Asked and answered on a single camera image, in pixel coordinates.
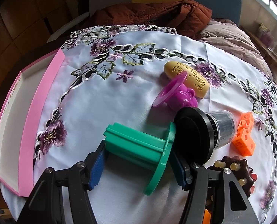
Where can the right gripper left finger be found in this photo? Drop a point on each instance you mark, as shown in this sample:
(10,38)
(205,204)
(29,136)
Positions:
(45,203)

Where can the mauve quilted blanket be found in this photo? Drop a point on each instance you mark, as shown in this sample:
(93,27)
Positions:
(226,35)

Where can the green plastic spool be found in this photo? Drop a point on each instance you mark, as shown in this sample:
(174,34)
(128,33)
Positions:
(144,150)

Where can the yellow perforated oval case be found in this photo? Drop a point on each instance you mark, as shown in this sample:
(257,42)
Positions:
(193,80)

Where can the purple plastic cup toy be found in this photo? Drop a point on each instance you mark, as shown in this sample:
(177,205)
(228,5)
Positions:
(176,95)

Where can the purple box on shelf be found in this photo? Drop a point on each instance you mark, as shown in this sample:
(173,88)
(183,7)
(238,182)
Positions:
(265,36)

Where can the rust brown quilted jacket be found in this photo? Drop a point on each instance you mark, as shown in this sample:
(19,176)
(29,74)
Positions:
(188,17)

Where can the white embroidered floral tablecloth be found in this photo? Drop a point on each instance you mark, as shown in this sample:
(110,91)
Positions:
(113,74)

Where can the wooden side shelf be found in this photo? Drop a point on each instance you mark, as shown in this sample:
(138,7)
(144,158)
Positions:
(269,56)

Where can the black cap clear cup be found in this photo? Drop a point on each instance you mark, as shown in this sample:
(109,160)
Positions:
(199,133)

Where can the orange cube block piece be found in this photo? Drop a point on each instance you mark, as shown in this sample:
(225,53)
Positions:
(243,140)

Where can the brown knobbed massage ball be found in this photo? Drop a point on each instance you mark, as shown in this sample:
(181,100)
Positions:
(242,172)

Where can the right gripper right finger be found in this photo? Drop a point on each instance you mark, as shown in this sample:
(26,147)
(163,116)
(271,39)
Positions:
(213,196)

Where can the pink tray box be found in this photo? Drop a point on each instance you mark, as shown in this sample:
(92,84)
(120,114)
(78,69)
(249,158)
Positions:
(19,120)

